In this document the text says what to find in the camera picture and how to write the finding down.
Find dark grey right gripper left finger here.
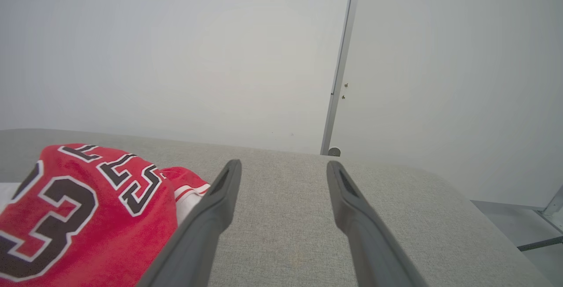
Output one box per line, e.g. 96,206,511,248
137,160,242,287

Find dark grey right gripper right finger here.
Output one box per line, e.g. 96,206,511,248
327,160,429,287

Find red and white basketball jersey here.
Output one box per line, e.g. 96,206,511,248
0,143,212,287

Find metal door frame strip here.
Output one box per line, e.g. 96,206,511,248
320,0,358,156

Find metal floor frame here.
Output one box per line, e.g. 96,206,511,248
517,185,563,252

